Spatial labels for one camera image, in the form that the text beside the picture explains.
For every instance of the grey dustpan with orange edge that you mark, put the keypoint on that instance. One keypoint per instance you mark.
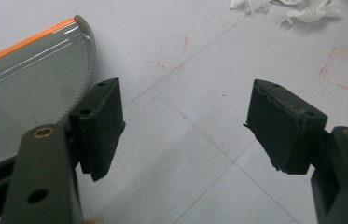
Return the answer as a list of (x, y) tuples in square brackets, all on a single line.
[(28, 93)]

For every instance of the white paper scraps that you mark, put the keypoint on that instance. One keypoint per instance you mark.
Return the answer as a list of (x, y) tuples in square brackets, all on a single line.
[(305, 11)]

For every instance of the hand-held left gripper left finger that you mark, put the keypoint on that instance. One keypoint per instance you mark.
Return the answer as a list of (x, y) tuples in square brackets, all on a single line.
[(100, 130)]

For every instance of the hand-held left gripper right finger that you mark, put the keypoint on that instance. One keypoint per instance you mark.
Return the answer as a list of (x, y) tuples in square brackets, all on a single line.
[(283, 130)]

